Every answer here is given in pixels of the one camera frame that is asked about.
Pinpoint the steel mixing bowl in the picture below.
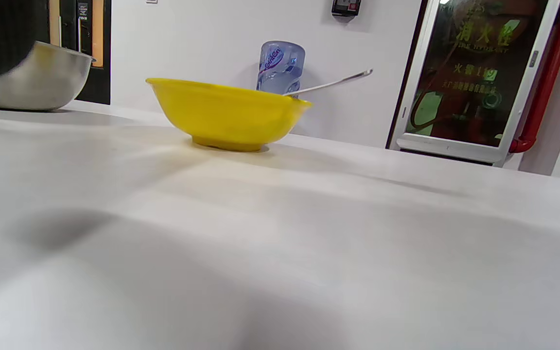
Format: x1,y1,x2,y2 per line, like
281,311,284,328
0,41,96,111

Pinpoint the steel spoon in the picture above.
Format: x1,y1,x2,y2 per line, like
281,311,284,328
286,69,374,98

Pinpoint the yellow plastic bowl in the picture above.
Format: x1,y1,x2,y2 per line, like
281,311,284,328
145,78,313,152

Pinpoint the black double door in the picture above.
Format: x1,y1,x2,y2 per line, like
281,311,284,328
49,0,112,105

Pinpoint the blue water bottle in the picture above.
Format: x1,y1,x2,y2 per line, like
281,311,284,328
257,41,306,95

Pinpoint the glass fire hydrant cabinet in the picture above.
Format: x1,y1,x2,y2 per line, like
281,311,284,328
386,0,560,167

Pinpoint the red fire pipe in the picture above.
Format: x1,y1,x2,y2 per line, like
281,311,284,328
509,0,560,154

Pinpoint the black wall device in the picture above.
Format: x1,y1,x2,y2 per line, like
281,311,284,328
332,0,361,18

